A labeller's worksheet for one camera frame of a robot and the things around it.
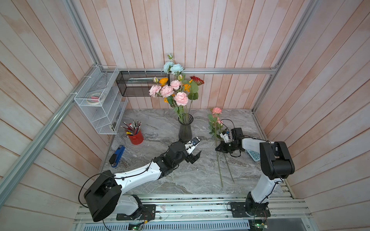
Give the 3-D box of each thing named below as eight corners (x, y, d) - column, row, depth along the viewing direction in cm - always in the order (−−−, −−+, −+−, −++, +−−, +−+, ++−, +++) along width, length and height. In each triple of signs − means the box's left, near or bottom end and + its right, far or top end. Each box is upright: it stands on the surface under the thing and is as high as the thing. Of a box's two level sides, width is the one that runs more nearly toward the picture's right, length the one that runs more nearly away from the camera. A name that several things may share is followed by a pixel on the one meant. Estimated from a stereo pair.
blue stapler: (109, 166, 92) (106, 163, 88) (121, 147, 100) (119, 144, 97) (115, 168, 91) (112, 165, 88) (126, 149, 100) (124, 146, 96)
